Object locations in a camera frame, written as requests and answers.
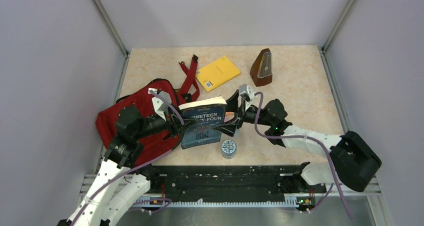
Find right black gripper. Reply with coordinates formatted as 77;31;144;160
212;90;274;136

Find red student backpack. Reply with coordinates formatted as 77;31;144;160
95;55;200;168

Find Nineteen Eighty-Four dark book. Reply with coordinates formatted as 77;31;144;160
178;96;227;149

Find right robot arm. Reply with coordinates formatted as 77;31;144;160
213;91;382;192

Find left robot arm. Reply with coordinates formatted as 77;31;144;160
58;105;196;225

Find round blue patterned tin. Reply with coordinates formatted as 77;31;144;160
221;140;237;159

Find yellow notebook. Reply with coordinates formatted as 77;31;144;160
195;56;241;92

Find brown wooden metronome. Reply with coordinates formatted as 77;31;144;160
250;48;273;87

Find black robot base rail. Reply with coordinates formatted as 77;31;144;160
96;164;364;203

